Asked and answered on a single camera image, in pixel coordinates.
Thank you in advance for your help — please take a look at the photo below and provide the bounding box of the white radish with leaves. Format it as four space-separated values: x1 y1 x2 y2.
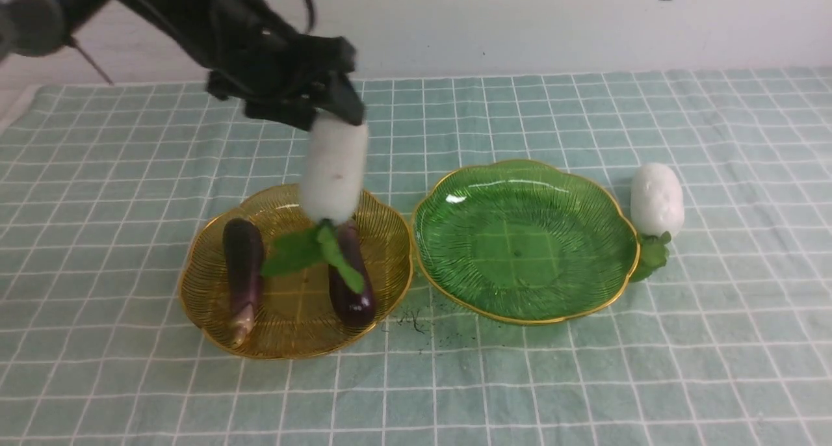
261 112 369 295

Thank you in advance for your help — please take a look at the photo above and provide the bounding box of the purple eggplant with stem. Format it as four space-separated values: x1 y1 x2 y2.
222 218 265 348

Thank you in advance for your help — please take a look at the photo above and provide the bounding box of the green checkered tablecloth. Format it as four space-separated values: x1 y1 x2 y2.
1 68 831 445

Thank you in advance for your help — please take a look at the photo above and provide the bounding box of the white radish by green plate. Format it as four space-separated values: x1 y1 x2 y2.
630 163 684 282

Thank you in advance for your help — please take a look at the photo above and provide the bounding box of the dark purple eggplant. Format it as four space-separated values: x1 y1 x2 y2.
328 220 376 330

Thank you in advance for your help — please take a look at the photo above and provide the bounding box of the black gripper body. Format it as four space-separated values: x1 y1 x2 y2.
205 35 358 109

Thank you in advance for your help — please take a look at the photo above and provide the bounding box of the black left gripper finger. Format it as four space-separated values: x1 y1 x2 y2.
244 99 318 132

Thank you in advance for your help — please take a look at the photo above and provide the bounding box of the green plastic plate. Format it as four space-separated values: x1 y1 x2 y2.
411 159 641 326

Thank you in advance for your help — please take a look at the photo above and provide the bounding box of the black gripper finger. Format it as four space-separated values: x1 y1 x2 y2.
322 72 365 126

